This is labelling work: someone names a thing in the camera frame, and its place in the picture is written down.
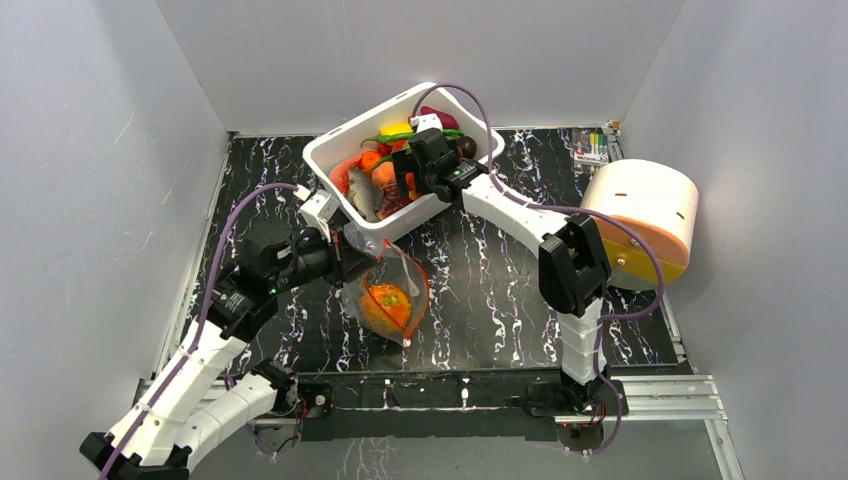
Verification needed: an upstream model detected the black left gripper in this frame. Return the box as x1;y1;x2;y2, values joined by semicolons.
270;222;379;294

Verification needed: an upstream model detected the orange toy pineapple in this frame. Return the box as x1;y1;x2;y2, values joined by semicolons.
360;284;412;334

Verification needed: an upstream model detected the clear zip top bag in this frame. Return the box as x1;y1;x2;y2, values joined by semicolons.
341;226;430;348

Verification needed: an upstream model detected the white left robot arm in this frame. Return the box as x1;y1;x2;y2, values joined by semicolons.
80;224;377;479

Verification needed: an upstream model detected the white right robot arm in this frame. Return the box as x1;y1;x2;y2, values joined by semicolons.
390;128;611;416

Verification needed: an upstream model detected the white plastic food bin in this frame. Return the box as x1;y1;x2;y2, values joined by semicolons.
303;82;505;242

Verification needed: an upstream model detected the dark red toy meat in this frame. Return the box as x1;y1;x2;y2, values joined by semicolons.
377;186;412;220

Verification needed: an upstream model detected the yellow toy lemon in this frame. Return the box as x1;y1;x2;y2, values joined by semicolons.
379;122;414;137

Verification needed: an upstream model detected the green toy chili pepper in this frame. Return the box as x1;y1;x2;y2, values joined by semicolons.
359;129;464;147

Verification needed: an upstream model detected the grey toy fish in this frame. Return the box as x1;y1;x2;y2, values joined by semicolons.
346;168;383;223

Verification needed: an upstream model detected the dark toy plum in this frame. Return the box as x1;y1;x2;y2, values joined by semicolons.
456;135;478;160

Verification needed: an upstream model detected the purple toy sweet potato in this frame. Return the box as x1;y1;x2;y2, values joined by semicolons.
420;106;460;130

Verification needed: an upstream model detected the red toy slice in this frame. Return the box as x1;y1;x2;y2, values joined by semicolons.
329;155;361;196

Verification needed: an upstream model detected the box of markers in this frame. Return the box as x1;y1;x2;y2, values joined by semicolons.
570;123;624;169

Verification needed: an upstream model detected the white cylindrical drum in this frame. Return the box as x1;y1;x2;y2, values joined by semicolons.
581;159;699;291

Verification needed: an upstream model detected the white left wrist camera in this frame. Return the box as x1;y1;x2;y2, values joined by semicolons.
294;185;340;243

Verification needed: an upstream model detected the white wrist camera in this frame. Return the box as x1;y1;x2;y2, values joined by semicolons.
294;185;340;243
408;113;444;133

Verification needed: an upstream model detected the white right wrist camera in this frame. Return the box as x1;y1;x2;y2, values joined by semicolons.
408;113;444;133

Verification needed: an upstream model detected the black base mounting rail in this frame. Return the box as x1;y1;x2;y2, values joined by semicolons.
129;362;727;444

